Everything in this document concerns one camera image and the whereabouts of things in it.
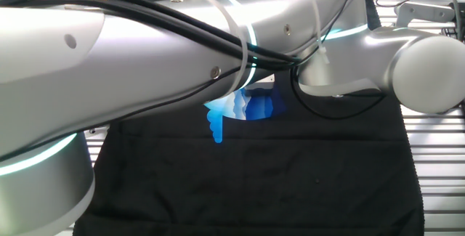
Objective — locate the black cloth with blue print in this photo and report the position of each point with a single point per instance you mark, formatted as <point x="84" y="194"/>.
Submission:
<point x="254" y="174"/>

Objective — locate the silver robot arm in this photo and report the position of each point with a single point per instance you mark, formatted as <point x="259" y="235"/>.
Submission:
<point x="109" y="65"/>

